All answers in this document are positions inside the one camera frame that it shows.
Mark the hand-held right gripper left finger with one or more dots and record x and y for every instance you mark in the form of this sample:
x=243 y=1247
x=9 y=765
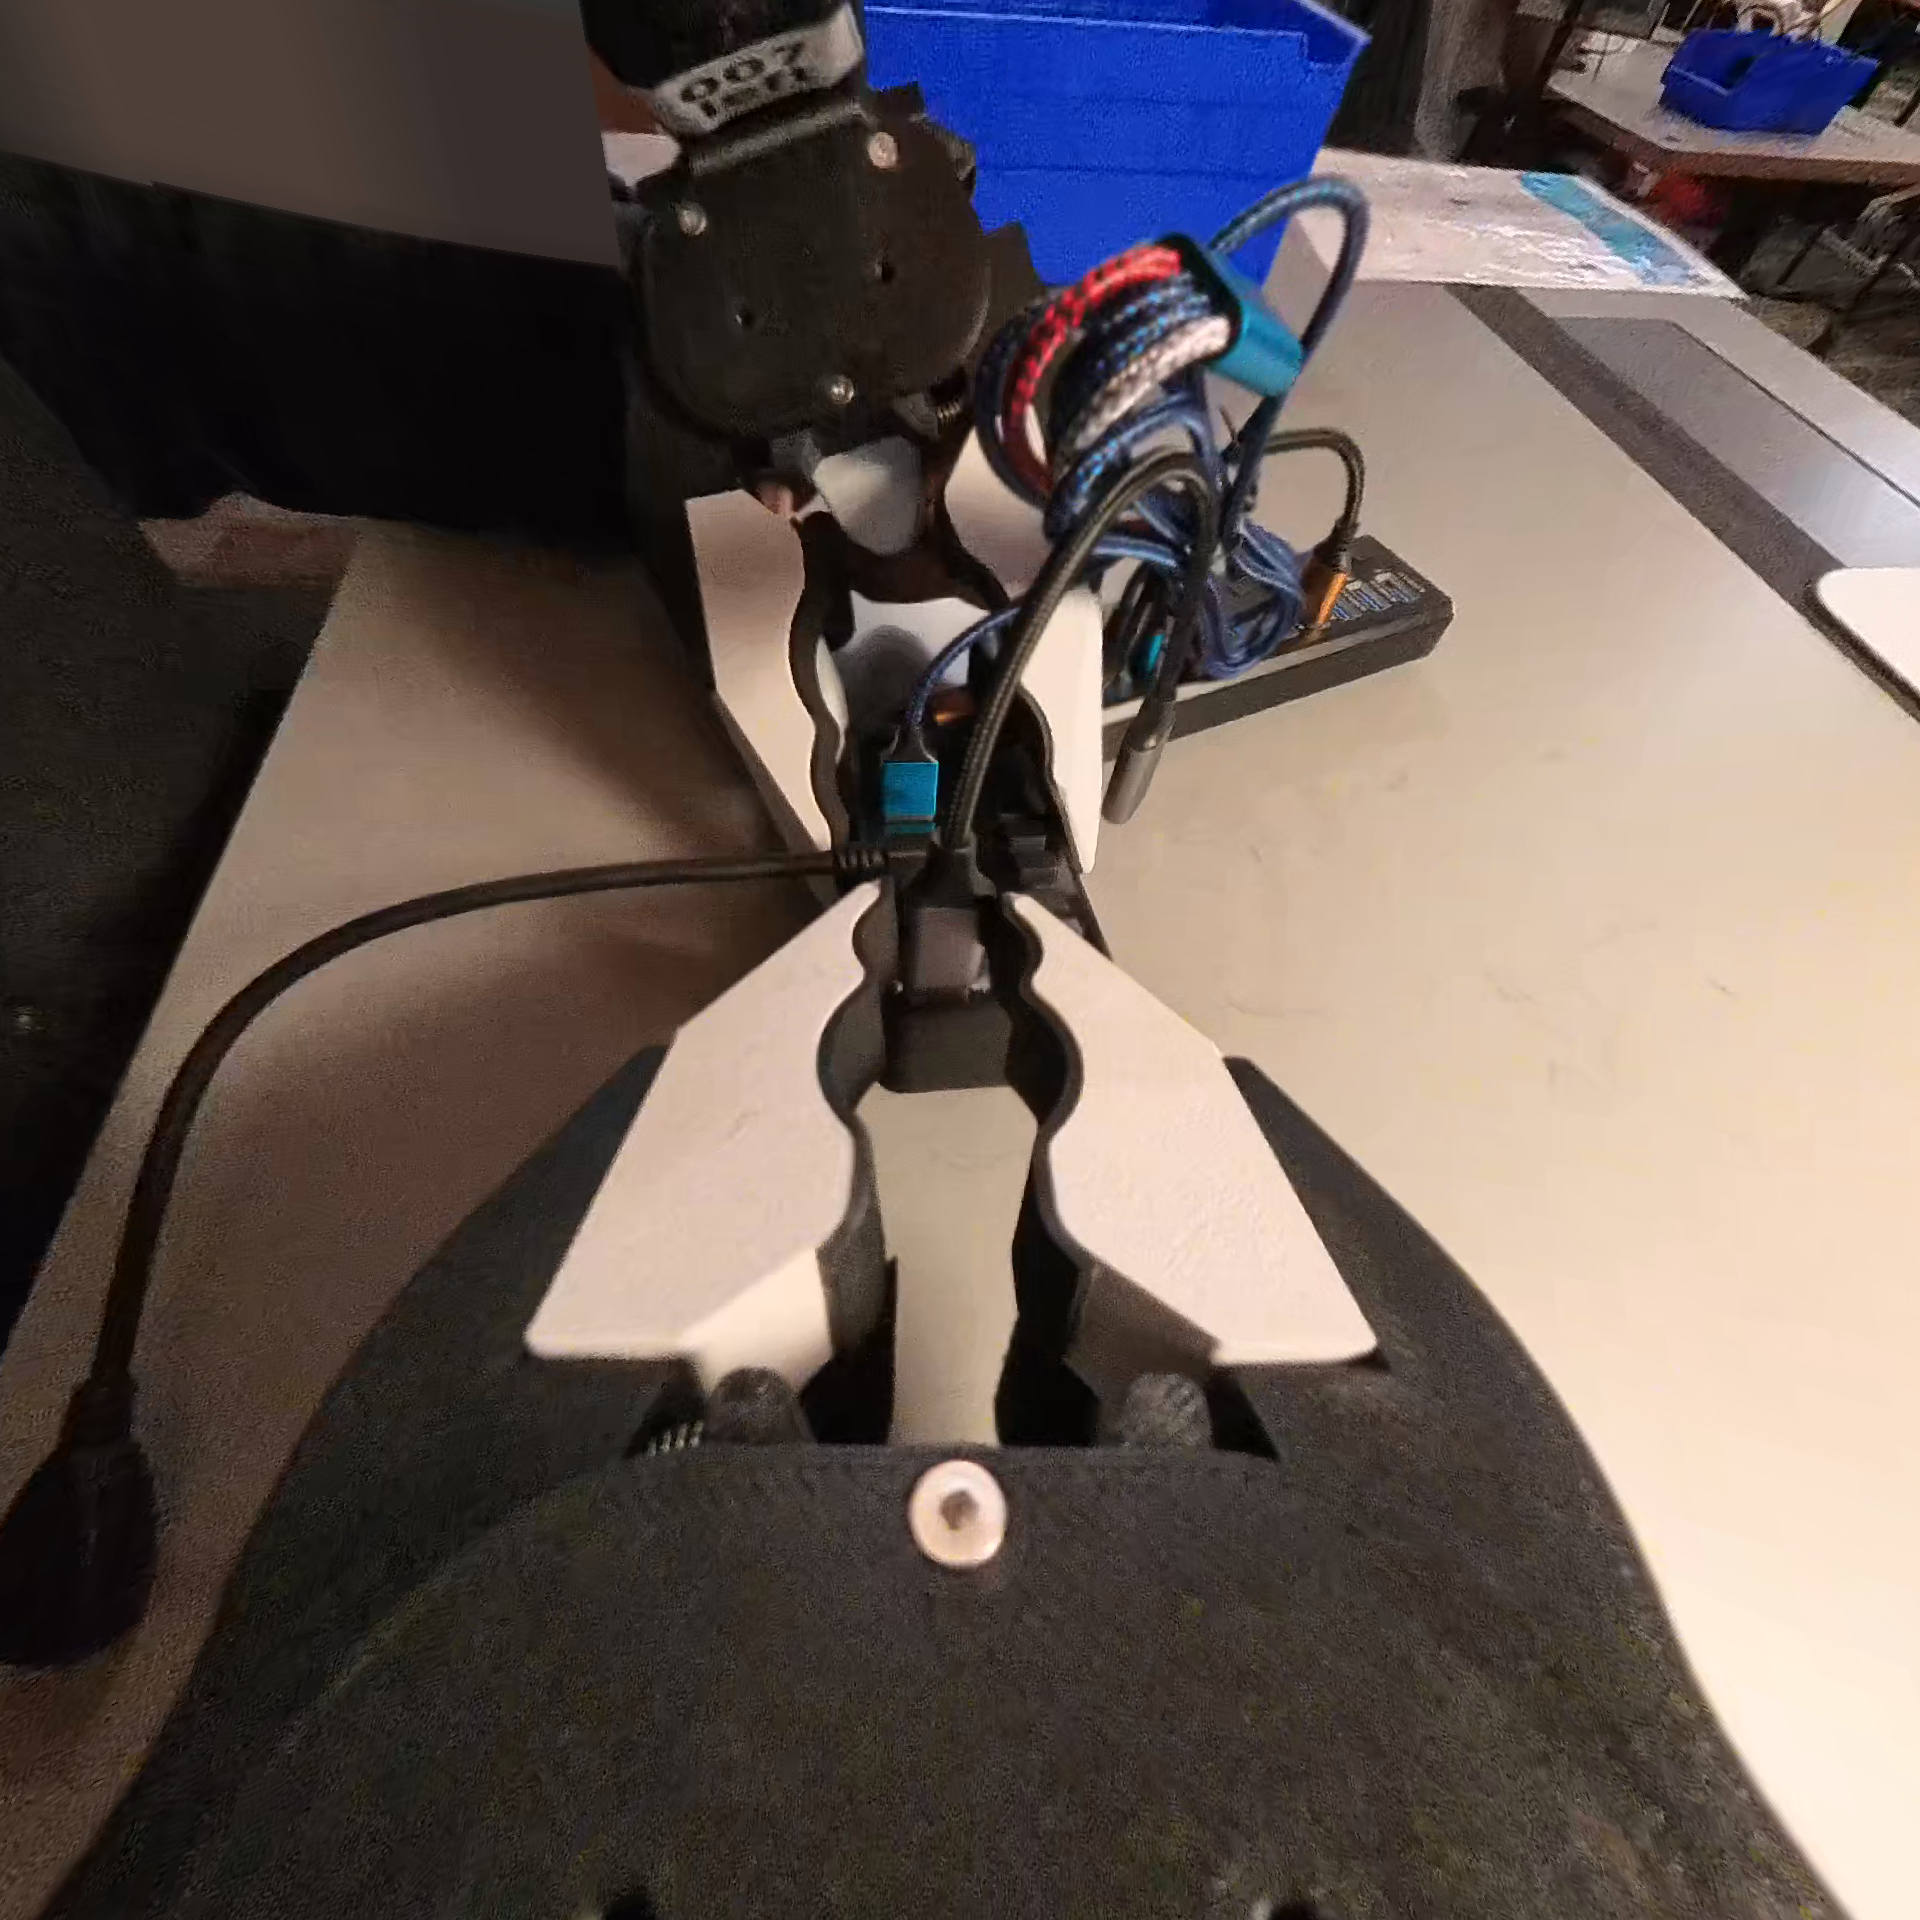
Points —
x=721 y=1186

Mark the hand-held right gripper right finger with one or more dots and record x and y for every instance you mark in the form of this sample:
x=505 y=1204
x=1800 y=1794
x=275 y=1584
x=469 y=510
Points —
x=1201 y=1199

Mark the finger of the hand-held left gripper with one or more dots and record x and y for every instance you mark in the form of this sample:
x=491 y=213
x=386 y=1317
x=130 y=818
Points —
x=748 y=632
x=1072 y=706

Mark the dark grey USB hub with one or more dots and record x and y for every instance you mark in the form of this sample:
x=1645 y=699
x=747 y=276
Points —
x=945 y=1050

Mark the black long USB hub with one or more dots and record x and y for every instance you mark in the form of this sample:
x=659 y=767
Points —
x=1351 y=632

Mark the blue plastic bin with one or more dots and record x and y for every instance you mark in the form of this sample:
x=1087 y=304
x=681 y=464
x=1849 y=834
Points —
x=1110 y=107
x=1770 y=75

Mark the printed paper sheet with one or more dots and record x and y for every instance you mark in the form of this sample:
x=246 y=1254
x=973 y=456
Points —
x=1545 y=226

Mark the document stand with instruction sheet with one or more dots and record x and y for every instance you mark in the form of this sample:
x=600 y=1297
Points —
x=1877 y=620

